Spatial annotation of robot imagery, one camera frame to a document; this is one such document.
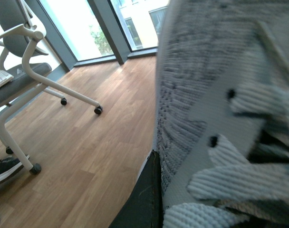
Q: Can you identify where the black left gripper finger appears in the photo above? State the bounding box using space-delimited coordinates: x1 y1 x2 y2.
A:
109 150 164 228

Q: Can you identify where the grey sneaker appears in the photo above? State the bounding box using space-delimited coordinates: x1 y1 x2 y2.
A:
154 0 289 228

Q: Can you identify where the black sneaker on foot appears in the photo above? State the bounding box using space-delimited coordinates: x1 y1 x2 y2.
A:
0 156 24 184

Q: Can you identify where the white keyboard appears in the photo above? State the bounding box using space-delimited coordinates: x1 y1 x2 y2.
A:
0 70 14 88

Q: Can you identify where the white grey office chair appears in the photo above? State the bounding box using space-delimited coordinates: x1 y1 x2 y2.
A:
0 0 103 174

